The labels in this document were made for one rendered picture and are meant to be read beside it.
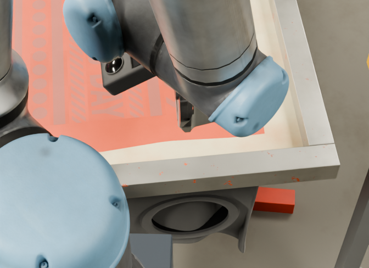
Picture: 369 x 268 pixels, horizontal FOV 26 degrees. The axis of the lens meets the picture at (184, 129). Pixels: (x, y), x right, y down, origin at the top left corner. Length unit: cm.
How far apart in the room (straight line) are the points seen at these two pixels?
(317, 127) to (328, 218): 109
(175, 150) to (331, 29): 155
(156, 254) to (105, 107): 46
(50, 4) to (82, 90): 20
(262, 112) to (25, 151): 21
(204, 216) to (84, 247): 81
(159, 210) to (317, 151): 30
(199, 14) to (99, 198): 16
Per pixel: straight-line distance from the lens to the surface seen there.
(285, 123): 124
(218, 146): 121
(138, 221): 139
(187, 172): 114
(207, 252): 219
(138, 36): 73
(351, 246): 177
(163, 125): 123
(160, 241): 85
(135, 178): 114
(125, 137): 122
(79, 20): 75
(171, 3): 57
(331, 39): 266
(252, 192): 134
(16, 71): 68
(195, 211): 137
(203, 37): 60
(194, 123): 102
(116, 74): 93
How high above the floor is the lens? 195
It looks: 55 degrees down
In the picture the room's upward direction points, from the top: straight up
